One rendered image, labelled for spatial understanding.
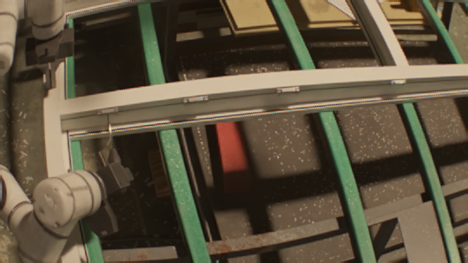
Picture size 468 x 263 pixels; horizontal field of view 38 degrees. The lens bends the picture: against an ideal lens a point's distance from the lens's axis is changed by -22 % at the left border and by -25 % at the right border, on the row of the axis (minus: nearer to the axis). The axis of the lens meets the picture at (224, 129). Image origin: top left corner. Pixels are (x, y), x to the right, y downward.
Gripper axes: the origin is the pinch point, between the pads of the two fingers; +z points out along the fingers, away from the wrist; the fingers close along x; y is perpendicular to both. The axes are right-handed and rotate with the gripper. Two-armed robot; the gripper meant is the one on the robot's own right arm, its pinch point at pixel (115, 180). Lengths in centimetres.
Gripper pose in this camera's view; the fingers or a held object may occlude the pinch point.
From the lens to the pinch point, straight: 160.7
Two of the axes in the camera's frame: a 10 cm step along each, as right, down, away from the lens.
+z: 2.8, -0.9, 9.6
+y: -4.5, -8.9, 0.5
